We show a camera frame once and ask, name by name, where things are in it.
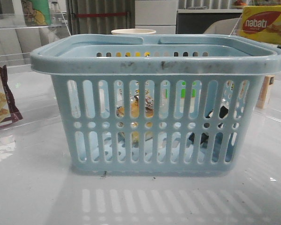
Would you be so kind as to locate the white drawer cabinet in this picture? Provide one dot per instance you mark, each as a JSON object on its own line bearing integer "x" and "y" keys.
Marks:
{"x": 158, "y": 15}

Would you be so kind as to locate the clear acrylic left shelf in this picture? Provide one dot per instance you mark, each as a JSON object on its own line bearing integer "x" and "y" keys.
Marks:
{"x": 17, "y": 39}

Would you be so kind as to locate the light blue plastic basket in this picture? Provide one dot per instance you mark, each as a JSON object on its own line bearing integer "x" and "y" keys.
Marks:
{"x": 204, "y": 87}

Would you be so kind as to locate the beige snack box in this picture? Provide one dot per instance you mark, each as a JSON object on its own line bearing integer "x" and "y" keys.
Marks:
{"x": 264, "y": 95}

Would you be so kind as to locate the brown cracker snack bag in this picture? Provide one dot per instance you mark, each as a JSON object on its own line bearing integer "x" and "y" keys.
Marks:
{"x": 9, "y": 113}

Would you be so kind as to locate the white paper cup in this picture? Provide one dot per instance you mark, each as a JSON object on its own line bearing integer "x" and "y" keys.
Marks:
{"x": 133, "y": 31}

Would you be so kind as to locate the yellow nabati wafer box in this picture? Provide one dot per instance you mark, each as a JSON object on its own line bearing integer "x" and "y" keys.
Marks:
{"x": 261, "y": 23}

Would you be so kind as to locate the green cartoon snack package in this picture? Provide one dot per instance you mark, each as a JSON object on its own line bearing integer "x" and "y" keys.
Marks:
{"x": 36, "y": 12}

